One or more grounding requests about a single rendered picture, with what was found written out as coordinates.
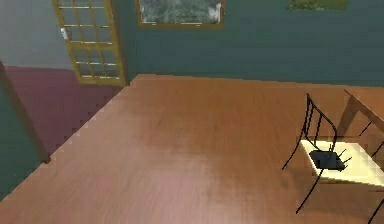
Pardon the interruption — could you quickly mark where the brown framed grey picture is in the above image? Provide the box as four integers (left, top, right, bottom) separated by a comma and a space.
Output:
134, 0, 226, 30

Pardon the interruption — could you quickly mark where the green framed picture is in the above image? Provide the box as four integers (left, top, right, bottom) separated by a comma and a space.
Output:
287, 0, 350, 11

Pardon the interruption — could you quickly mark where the black chair with cream seat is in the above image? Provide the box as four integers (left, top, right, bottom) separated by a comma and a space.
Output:
281, 92, 384, 224

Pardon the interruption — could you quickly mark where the black object with prongs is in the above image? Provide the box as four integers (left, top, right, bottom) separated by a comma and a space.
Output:
308, 142, 353, 172

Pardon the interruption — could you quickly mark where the brown wooden table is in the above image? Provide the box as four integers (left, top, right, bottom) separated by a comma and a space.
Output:
336, 87, 384, 160

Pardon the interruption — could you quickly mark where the yellow glass-paned room door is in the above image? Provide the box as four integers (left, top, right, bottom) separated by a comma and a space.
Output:
52, 0, 127, 87

